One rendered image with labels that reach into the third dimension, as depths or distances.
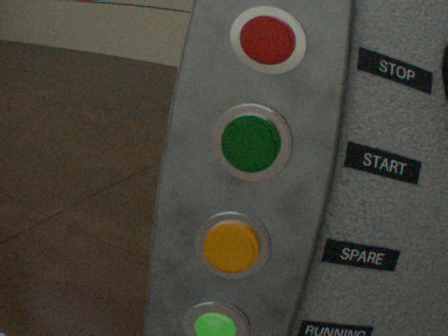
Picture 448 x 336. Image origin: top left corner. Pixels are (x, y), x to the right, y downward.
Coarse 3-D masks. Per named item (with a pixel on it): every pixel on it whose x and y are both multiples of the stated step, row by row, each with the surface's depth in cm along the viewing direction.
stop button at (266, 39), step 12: (252, 24) 42; (264, 24) 42; (276, 24) 42; (240, 36) 42; (252, 36) 42; (264, 36) 42; (276, 36) 42; (288, 36) 42; (252, 48) 42; (264, 48) 42; (276, 48) 42; (288, 48) 42; (264, 60) 42; (276, 60) 42
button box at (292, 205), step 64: (256, 0) 42; (320, 0) 41; (192, 64) 44; (320, 64) 42; (192, 128) 45; (320, 128) 43; (192, 192) 45; (256, 192) 45; (320, 192) 44; (192, 256) 46; (256, 320) 47
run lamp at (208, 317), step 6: (198, 318) 47; (204, 318) 47; (210, 318) 47; (216, 318) 47; (222, 318) 47; (228, 318) 47; (198, 324) 47; (204, 324) 47; (210, 324) 47; (216, 324) 47; (222, 324) 47; (228, 324) 47; (198, 330) 47; (204, 330) 47; (210, 330) 47; (216, 330) 47; (222, 330) 47; (228, 330) 47; (234, 330) 47
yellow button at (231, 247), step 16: (224, 224) 45; (240, 224) 45; (208, 240) 45; (224, 240) 45; (240, 240) 45; (256, 240) 45; (208, 256) 45; (224, 256) 45; (240, 256) 45; (256, 256) 45
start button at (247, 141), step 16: (240, 128) 43; (256, 128) 43; (272, 128) 43; (224, 144) 44; (240, 144) 44; (256, 144) 43; (272, 144) 43; (240, 160) 44; (256, 160) 44; (272, 160) 44
